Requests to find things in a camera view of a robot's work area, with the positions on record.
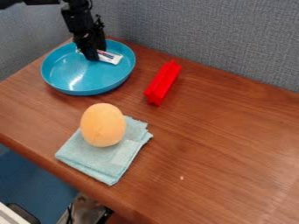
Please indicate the blue plate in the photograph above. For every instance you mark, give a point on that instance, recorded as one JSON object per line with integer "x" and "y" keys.
{"x": 76, "y": 76}

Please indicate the white toothpaste tube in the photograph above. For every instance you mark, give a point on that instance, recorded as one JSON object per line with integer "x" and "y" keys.
{"x": 108, "y": 57}

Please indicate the red plastic block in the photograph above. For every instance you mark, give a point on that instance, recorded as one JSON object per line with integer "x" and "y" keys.
{"x": 162, "y": 82}

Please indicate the metal table leg bracket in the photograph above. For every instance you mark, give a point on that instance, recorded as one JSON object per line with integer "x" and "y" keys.
{"x": 84, "y": 211}

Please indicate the orange egg-shaped ball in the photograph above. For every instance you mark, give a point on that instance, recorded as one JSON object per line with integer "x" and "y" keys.
{"x": 103, "y": 125}

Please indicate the light blue folded cloth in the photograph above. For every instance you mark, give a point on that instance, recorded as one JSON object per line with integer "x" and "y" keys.
{"x": 106, "y": 163}

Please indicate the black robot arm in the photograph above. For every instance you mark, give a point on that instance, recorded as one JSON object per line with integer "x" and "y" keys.
{"x": 68, "y": 3}

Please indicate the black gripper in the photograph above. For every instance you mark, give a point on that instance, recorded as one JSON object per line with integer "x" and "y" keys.
{"x": 87, "y": 31}

